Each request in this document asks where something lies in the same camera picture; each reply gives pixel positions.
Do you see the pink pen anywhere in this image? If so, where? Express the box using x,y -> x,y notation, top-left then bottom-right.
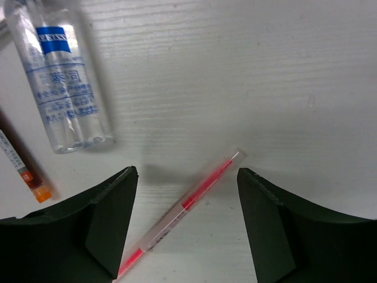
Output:
114,148 -> 246,282

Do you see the clear blue spray bottle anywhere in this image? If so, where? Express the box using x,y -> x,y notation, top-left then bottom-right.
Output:
4,1 -> 114,154

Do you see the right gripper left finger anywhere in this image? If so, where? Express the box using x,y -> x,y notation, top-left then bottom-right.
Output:
1,166 -> 138,282

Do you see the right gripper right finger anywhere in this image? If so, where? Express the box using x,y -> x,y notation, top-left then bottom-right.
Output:
237,168 -> 376,282

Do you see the red gel pen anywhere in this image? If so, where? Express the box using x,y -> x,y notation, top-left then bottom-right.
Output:
1,111 -> 52,203

